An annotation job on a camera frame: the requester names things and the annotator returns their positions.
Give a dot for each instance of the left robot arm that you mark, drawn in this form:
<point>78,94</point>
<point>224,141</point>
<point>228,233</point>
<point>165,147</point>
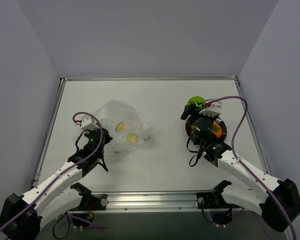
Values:
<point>23,216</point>

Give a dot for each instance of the translucent plastic bag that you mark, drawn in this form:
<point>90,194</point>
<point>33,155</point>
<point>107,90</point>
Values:
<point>124,124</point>

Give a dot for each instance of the green fake fruit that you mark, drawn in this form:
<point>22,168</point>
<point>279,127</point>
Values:
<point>198,101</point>

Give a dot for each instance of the aluminium front rail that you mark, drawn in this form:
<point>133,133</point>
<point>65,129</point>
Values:
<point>149,202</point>

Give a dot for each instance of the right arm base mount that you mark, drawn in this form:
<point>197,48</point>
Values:
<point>215,210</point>

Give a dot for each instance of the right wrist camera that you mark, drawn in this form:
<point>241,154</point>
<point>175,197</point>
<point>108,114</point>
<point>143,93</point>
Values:
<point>212,108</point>

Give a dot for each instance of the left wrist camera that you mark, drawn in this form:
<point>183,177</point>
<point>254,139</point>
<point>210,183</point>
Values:
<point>86,123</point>

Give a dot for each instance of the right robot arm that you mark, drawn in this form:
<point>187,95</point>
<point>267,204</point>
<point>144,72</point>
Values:
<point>276,201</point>

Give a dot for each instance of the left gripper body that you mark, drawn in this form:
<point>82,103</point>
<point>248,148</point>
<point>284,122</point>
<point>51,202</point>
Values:
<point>105,135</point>

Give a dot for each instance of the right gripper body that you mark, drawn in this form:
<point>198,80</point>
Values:
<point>188,111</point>

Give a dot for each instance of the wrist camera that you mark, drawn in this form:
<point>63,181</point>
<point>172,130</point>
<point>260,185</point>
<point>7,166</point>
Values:
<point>86,123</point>
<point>212,108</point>

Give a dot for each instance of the black rimmed plate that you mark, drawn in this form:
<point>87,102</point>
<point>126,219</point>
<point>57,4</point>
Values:
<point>222,130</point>

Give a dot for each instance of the orange fake fruit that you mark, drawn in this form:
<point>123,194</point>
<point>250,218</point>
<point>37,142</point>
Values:
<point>217,130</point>

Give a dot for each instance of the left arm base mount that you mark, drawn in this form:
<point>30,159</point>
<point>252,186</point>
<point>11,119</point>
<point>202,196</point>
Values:
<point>89,203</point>

